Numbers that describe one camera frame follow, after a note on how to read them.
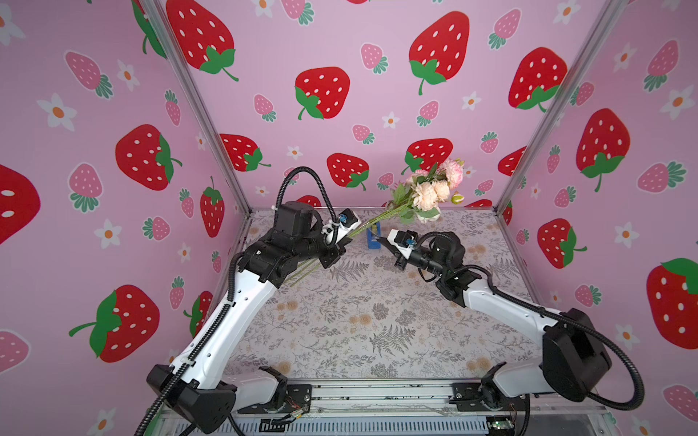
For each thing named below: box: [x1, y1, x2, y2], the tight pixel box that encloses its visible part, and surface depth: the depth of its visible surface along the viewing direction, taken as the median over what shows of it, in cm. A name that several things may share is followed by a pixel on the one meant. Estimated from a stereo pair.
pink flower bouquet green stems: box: [285, 158, 465, 288], surface depth 67 cm
